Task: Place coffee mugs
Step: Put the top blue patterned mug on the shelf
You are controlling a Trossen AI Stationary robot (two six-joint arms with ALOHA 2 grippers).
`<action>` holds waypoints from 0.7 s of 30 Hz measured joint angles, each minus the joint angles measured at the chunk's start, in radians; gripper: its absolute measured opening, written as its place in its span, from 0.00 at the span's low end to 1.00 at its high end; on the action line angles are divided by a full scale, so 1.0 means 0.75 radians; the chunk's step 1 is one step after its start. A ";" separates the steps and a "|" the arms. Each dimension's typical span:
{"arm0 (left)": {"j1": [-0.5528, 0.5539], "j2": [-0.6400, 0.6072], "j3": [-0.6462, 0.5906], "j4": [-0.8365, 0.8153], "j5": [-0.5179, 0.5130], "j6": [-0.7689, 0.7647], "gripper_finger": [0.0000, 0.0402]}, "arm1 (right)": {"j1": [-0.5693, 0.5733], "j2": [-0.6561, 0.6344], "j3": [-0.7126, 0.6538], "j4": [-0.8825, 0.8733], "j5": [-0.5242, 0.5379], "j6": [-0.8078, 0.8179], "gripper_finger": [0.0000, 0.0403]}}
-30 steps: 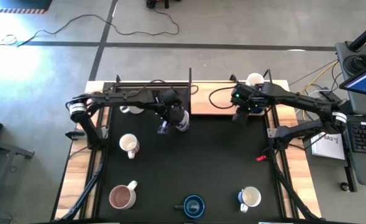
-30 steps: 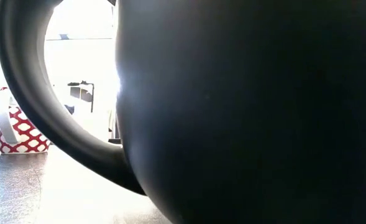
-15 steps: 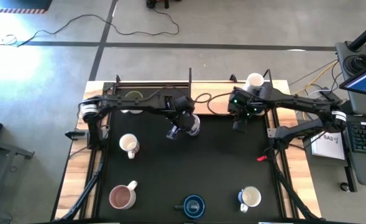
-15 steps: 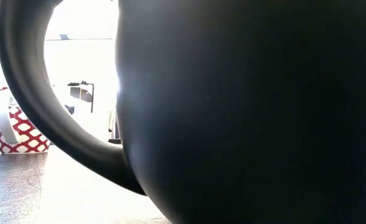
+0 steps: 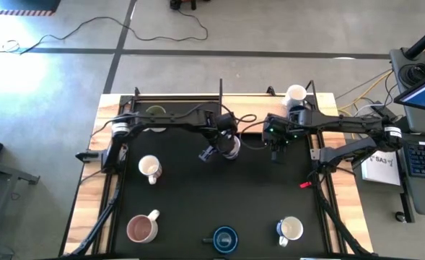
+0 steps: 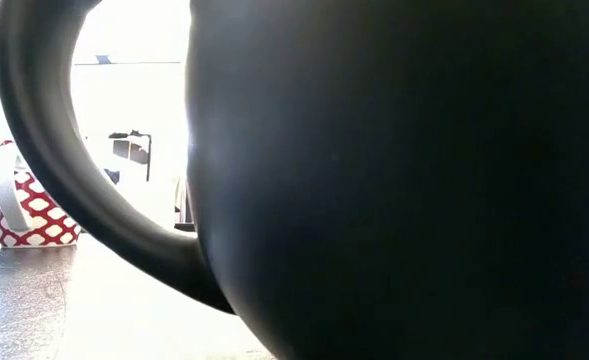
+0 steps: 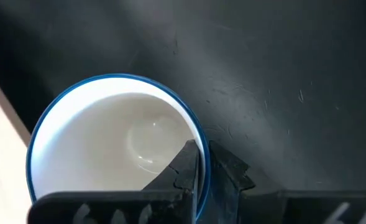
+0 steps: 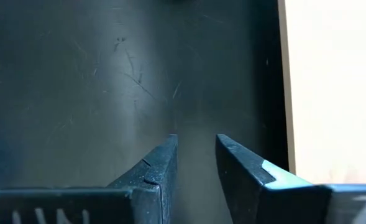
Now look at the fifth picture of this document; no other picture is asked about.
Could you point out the white mug olive green inside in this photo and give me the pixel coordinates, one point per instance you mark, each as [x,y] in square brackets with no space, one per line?
[156,109]

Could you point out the black metal shelf frame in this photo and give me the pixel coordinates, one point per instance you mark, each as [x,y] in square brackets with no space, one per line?
[221,90]

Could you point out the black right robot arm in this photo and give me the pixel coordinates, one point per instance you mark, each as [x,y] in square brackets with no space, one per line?
[345,124]

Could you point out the small dark blue mug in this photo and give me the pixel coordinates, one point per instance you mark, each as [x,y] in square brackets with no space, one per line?
[226,239]

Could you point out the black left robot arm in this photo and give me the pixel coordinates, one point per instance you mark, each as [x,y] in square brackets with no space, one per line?
[169,120]

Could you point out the white mug blue flower pattern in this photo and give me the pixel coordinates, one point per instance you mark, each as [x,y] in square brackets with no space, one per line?
[292,228]

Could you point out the wooden shelf board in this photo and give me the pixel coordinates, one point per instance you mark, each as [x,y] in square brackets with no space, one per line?
[260,103]

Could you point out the black aluminium table frame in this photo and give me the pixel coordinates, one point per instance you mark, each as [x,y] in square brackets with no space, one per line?
[176,97]

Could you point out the white mug red pattern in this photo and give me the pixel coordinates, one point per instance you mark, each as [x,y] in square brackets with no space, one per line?
[149,166]

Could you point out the white printed paper sheet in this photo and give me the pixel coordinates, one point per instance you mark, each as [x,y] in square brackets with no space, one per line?
[381,169]

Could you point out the silver mounting bracket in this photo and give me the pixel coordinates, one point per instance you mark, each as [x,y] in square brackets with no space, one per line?
[315,154]

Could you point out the white mug teal diamond pattern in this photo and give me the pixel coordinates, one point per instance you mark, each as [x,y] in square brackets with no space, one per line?
[296,93]

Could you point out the black power strip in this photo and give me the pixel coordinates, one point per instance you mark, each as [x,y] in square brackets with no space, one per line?
[385,112]

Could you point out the white mug blue stripe pattern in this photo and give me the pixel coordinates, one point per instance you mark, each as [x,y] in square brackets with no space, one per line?
[234,153]

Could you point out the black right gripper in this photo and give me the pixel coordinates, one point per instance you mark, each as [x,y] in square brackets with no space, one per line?
[279,128]

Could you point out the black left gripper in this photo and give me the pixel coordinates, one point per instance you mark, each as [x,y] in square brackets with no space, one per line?
[224,131]

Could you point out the grey equipment cart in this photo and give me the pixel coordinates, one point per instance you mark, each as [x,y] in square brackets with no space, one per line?
[399,94]

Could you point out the small red clip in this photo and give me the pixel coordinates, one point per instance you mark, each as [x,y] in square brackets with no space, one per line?
[305,185]

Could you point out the black table mat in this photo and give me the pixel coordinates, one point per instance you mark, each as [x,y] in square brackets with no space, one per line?
[190,202]

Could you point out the black wheeled base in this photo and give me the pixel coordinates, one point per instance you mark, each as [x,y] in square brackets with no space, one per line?
[176,4]

